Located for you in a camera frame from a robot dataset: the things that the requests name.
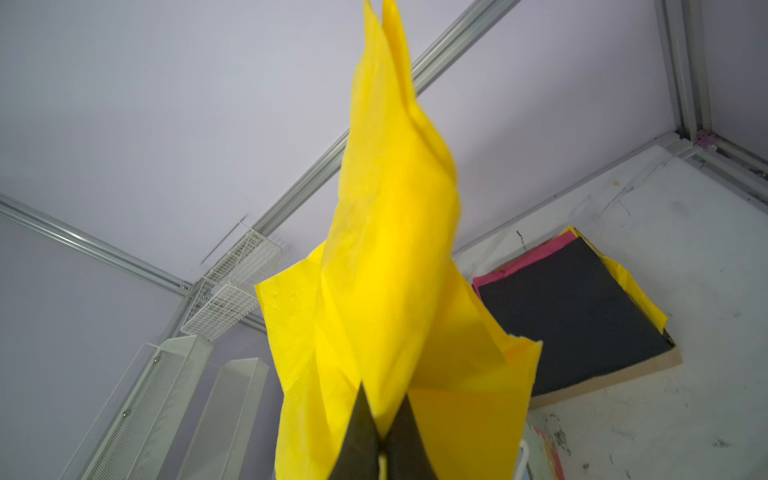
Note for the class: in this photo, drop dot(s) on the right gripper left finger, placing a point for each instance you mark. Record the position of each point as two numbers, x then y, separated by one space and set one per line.
358 458

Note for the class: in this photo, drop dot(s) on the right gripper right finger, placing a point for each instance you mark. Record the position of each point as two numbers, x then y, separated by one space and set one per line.
405 454

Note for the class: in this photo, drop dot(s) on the single yellow paper napkin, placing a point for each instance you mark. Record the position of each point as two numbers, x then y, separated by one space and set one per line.
381 303

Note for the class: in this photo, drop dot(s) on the yellow napkin stack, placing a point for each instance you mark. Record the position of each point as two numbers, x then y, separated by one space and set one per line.
597 326

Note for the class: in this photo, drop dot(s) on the white wire basket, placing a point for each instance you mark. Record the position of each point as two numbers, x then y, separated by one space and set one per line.
227 292

